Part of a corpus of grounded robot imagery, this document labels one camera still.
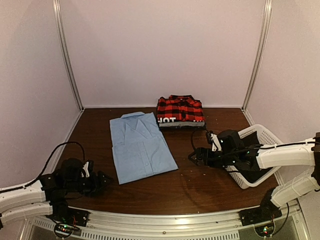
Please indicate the aluminium front rail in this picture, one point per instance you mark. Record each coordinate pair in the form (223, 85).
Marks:
(222, 225)

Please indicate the black shirt in basket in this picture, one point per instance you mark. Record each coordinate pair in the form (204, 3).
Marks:
(253, 176)

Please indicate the red black plaid folded shirt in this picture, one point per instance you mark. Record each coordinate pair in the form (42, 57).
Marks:
(183, 107)

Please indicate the right circuit board with leds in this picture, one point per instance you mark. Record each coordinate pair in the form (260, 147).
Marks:
(265, 230)

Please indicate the left aluminium frame post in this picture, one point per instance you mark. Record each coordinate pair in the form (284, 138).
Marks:
(65, 53)

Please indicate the right aluminium frame post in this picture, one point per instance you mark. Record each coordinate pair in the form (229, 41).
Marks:
(264, 31)

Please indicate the black folded shirt white letters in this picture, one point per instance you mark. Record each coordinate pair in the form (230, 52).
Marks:
(172, 121)

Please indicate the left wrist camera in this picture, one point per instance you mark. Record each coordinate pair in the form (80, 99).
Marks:
(87, 169)

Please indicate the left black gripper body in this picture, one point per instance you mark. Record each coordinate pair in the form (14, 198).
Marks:
(88, 188)

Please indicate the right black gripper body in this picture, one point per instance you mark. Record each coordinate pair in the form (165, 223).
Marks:
(217, 162)

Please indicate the light blue long sleeve shirt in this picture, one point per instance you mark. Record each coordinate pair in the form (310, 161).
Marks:
(139, 148)

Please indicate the circuit board with leds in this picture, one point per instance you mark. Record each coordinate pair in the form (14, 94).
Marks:
(265, 230)
(62, 230)

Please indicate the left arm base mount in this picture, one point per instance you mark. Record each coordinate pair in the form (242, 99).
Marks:
(70, 216)

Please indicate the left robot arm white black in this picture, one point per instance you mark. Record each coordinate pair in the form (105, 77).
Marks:
(46, 195)

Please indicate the left circuit board with leds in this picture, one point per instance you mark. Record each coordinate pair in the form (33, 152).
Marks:
(62, 230)

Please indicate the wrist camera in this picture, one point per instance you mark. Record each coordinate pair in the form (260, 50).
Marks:
(214, 141)
(87, 169)

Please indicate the white plastic basket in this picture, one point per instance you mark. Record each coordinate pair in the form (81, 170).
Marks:
(265, 137)

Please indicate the aluminium frame post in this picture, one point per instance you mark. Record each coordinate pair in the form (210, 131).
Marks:
(264, 31)
(65, 53)

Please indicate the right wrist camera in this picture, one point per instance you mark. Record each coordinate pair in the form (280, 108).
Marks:
(214, 141)

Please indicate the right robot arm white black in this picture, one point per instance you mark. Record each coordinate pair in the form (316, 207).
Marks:
(229, 149)

